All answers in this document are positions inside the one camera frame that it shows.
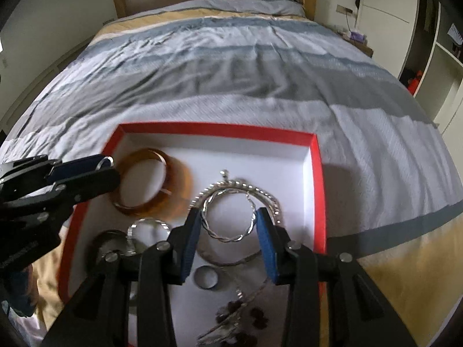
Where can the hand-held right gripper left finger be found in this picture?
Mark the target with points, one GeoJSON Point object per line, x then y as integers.
{"type": "Point", "coordinates": [190, 249]}

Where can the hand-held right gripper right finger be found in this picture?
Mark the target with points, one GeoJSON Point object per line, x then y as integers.
{"type": "Point", "coordinates": [267, 253]}

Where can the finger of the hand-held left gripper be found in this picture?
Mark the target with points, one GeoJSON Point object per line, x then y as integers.
{"type": "Point", "coordinates": [90, 184]}
{"type": "Point", "coordinates": [81, 165]}

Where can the twisted silver hoop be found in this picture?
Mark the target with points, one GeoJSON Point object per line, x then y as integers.
{"type": "Point", "coordinates": [224, 239]}

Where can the silver clasp bangle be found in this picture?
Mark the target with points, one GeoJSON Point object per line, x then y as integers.
{"type": "Point", "coordinates": [231, 263]}

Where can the amber bangle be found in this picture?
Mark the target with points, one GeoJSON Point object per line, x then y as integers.
{"type": "Point", "coordinates": [177, 177]}

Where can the red cardboard box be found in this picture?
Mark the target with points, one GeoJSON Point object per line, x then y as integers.
{"type": "Point", "coordinates": [217, 128]}

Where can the dark bangle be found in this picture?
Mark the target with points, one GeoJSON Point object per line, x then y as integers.
{"type": "Point", "coordinates": [97, 245]}

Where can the striped duvet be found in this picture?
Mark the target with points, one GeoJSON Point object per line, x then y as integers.
{"type": "Point", "coordinates": [231, 79]}

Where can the orange item on shelf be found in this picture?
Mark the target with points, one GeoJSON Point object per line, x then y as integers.
{"type": "Point", "coordinates": [414, 81]}

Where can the wooden nightstand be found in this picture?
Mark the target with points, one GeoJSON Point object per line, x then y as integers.
{"type": "Point", "coordinates": [363, 47]}

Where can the purple box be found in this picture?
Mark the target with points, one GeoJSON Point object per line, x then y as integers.
{"type": "Point", "coordinates": [356, 37]}

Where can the striped pillow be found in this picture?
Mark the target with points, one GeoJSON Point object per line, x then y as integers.
{"type": "Point", "coordinates": [253, 0]}

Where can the white open shelf unit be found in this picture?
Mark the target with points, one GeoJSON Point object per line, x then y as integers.
{"type": "Point", "coordinates": [445, 76]}

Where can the white wardrobe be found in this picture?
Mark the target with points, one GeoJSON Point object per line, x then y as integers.
{"type": "Point", "coordinates": [390, 7]}

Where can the wall socket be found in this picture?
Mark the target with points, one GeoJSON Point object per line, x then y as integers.
{"type": "Point", "coordinates": [343, 8]}

